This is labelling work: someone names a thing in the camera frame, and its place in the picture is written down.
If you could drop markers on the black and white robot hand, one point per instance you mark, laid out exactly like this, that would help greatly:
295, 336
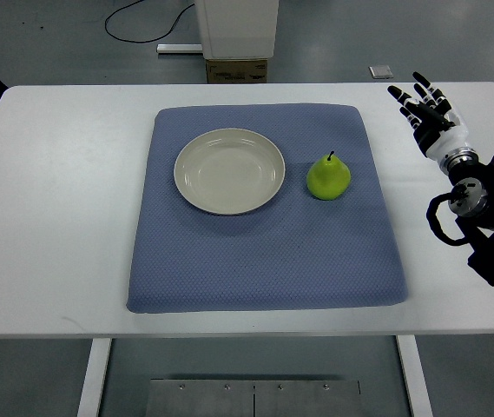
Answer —
438, 128

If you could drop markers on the green pear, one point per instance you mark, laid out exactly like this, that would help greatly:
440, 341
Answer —
328, 178

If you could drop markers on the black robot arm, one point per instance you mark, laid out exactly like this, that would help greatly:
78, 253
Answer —
471, 199

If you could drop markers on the small grey floor plate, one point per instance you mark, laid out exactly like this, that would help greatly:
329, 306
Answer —
380, 72

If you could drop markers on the beige round plate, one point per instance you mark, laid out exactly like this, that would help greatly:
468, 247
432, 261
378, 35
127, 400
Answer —
229, 171

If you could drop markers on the blue textured mat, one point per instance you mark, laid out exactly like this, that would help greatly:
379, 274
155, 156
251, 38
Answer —
295, 252

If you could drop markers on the brown cardboard box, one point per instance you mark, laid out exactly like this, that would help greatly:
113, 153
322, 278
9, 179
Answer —
236, 71

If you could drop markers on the white table frame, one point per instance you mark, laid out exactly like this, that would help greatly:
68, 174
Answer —
415, 386

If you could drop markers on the aluminium rail on floor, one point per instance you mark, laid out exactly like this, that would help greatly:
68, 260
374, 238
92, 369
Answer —
179, 49

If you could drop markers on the metal base plate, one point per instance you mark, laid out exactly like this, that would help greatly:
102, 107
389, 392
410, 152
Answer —
254, 398

